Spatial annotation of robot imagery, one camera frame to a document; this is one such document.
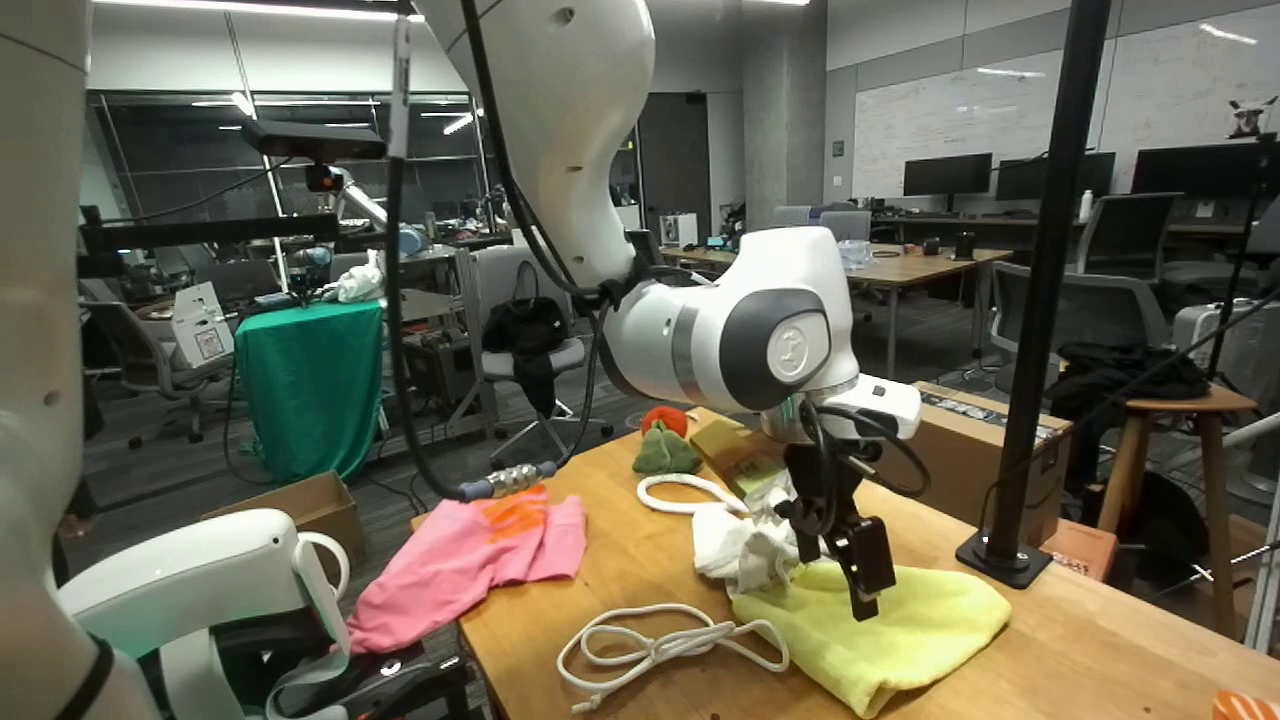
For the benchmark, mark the black camera on boom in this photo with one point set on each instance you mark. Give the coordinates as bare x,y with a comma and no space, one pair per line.
321,140

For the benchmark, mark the black mesh office chair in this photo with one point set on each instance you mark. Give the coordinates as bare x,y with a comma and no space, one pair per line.
1134,242

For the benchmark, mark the pink cloth with orange print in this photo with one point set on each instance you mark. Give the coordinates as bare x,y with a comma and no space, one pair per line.
455,567

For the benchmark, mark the black jacket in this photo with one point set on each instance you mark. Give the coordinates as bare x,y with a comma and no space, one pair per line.
525,343

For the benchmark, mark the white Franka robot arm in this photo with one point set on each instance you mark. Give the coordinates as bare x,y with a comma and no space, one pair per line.
572,132

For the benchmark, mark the black horizontal bar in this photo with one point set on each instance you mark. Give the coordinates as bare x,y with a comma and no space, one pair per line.
201,231

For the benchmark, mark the black pole with base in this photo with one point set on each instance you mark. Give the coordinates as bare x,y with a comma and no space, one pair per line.
1054,267

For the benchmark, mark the white crumpled plastic item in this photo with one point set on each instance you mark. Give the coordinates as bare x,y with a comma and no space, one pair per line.
352,283

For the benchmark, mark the yellow-green cloth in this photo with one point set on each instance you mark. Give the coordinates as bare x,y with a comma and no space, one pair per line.
922,633

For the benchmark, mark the wall whiteboard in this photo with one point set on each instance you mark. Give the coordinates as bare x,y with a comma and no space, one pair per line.
962,113

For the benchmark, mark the grey office chair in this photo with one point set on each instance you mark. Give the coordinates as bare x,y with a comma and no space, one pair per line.
1244,349

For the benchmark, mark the white office chair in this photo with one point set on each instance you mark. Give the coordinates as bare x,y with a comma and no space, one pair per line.
515,274

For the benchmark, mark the white paper sign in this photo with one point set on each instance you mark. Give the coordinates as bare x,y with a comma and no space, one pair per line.
201,325

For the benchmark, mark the black computer monitor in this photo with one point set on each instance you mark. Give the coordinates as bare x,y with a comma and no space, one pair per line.
1022,177
1200,170
944,177

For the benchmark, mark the round wooden stool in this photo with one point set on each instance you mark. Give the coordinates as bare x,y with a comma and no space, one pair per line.
1184,407

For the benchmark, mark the small cardboard box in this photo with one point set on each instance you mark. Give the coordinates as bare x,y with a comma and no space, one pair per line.
314,507

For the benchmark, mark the white tote bag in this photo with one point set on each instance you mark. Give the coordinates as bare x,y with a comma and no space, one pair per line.
742,546

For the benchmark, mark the black bag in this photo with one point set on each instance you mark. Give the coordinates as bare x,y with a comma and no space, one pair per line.
1146,373

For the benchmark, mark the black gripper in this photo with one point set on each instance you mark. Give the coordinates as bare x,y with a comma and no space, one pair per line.
827,483

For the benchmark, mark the wooden office desk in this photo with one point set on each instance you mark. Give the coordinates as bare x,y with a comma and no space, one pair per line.
922,267

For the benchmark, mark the ceiling light strip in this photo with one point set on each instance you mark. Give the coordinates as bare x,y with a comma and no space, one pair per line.
266,10

